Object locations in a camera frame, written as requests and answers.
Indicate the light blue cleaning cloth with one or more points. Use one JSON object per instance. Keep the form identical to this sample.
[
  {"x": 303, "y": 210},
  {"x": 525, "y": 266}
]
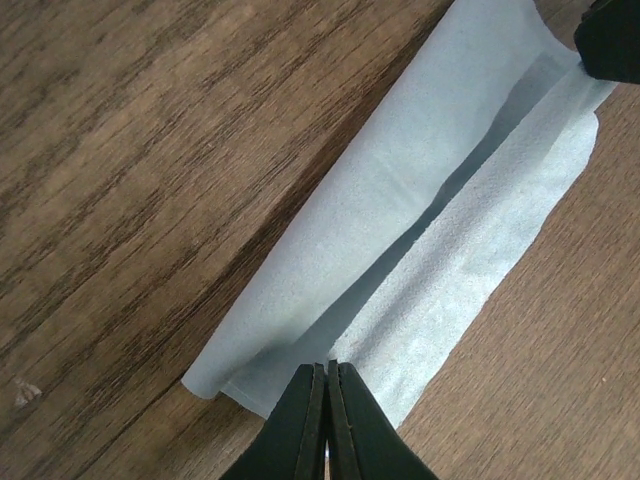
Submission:
[{"x": 430, "y": 206}]

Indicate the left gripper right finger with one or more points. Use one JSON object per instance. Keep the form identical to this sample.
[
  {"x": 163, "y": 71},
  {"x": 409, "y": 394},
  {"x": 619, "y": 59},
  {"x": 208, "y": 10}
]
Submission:
[{"x": 362, "y": 442}]

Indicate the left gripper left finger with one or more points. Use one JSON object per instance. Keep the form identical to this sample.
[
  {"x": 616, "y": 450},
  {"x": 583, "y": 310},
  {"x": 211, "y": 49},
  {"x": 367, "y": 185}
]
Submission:
[{"x": 291, "y": 444}]

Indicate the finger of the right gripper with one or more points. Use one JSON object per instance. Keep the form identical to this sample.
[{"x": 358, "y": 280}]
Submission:
[{"x": 607, "y": 40}]

